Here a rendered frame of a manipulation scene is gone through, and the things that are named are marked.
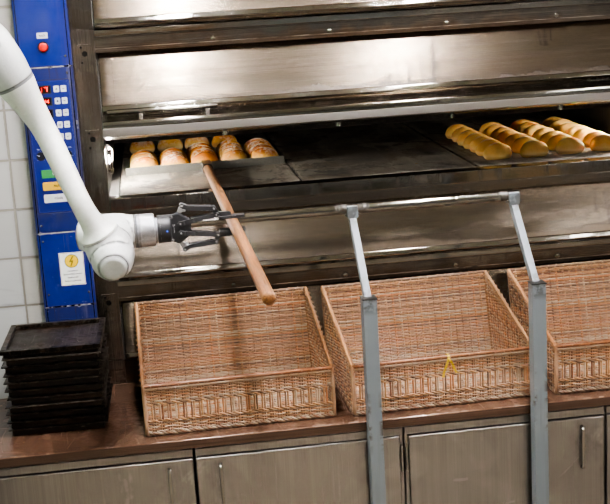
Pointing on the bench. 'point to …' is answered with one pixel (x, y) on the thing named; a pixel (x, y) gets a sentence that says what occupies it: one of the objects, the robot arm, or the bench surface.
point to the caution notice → (72, 268)
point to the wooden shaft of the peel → (242, 241)
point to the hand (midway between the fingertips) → (232, 222)
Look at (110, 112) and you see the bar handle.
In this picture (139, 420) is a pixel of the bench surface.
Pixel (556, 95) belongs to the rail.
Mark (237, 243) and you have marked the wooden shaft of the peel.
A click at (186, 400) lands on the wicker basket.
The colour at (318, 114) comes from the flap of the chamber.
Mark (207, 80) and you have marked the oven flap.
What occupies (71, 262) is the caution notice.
